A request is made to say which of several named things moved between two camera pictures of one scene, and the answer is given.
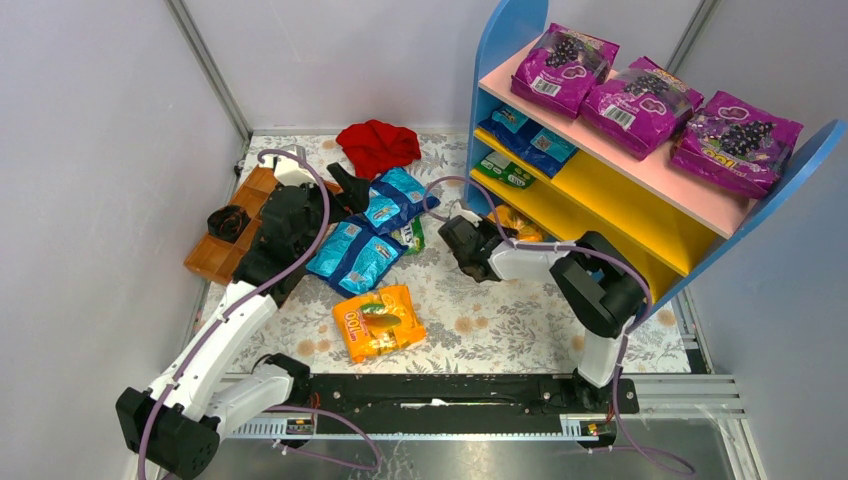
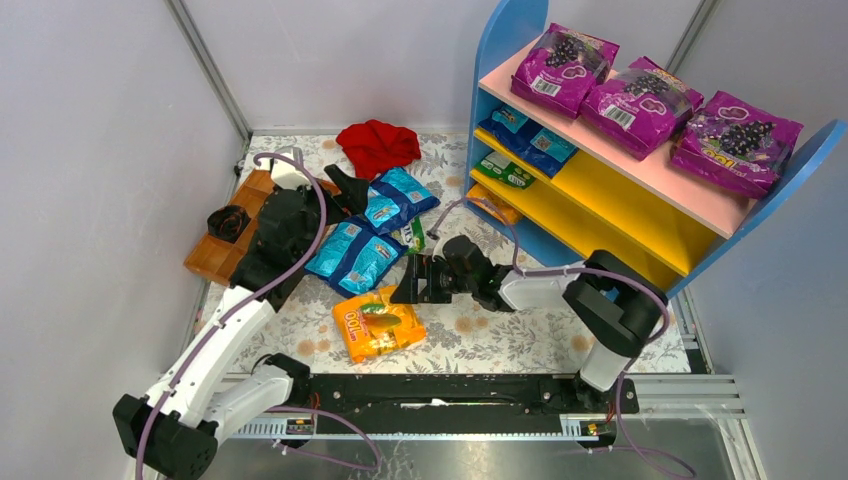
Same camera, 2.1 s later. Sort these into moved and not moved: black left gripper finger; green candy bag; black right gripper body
Moved: black right gripper body
Not moved: green candy bag; black left gripper finger
